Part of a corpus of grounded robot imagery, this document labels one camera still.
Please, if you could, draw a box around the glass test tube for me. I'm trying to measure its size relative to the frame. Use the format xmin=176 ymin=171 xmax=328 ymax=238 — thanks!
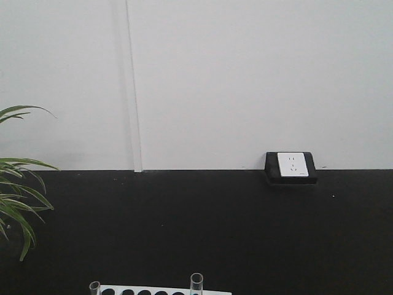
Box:
xmin=89 ymin=281 xmax=101 ymax=295
xmin=190 ymin=272 xmax=204 ymax=295

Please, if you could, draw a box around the black and white power socket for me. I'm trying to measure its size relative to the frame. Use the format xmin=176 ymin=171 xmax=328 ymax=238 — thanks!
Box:
xmin=264 ymin=152 xmax=317 ymax=185

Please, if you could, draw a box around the white test tube rack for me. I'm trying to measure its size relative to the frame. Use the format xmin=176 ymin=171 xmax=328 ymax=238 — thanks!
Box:
xmin=98 ymin=285 xmax=233 ymax=295

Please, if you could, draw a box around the white wall cable duct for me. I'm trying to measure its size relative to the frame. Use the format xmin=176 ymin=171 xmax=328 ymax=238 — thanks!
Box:
xmin=125 ymin=1 xmax=143 ymax=173

